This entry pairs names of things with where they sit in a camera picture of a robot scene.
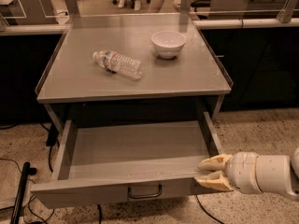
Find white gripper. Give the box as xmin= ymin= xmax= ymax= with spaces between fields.
xmin=196 ymin=152 xmax=262 ymax=194

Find grey top drawer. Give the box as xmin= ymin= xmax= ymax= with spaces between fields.
xmin=31 ymin=112 xmax=223 ymax=208

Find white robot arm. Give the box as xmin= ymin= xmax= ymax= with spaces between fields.
xmin=195 ymin=149 xmax=299 ymax=202

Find grey drawer cabinet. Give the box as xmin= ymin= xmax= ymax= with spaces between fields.
xmin=36 ymin=13 xmax=231 ymax=130

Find white ceramic bowl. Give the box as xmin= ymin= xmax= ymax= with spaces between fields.
xmin=151 ymin=31 xmax=186 ymax=60

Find clear plastic water bottle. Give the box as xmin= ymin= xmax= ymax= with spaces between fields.
xmin=93 ymin=50 xmax=144 ymax=80

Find black pole on floor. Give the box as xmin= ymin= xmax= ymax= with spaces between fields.
xmin=10 ymin=161 xmax=35 ymax=224

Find person white shoes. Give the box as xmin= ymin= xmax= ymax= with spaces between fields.
xmin=118 ymin=0 xmax=141 ymax=11

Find black cable right floor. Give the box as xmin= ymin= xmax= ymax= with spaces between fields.
xmin=195 ymin=195 xmax=226 ymax=224

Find black cable floor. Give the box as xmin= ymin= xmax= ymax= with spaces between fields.
xmin=195 ymin=195 xmax=226 ymax=224
xmin=38 ymin=122 xmax=103 ymax=224

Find black cable left floor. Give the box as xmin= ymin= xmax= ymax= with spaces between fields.
xmin=38 ymin=122 xmax=103 ymax=224

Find thin black cable loop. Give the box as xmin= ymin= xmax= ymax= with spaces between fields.
xmin=0 ymin=157 xmax=56 ymax=224

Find white rail barrier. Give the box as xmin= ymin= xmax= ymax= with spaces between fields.
xmin=0 ymin=18 xmax=299 ymax=36

